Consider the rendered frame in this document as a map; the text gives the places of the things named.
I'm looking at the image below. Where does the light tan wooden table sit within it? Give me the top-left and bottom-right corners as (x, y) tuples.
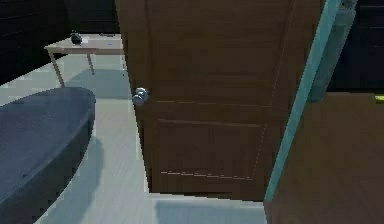
(44, 33), (127, 88)

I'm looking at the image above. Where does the brown wooden room door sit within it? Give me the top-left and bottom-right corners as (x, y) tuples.
(114, 0), (327, 202)

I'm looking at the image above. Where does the silver round door knob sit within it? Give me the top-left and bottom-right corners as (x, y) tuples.
(131, 87), (150, 107)

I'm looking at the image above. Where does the black round object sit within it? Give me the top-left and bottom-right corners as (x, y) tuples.
(69, 30), (83, 46)

